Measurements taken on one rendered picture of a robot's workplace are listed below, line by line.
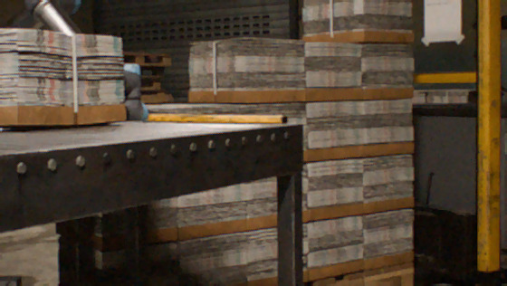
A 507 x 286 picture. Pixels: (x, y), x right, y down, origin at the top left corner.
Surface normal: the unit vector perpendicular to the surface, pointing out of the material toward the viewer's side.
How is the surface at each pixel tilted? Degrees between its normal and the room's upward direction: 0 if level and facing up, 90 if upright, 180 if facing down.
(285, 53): 90
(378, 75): 90
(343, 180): 90
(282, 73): 90
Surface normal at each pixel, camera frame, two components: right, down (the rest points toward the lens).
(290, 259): -0.55, 0.05
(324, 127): 0.56, 0.03
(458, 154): -0.83, 0.04
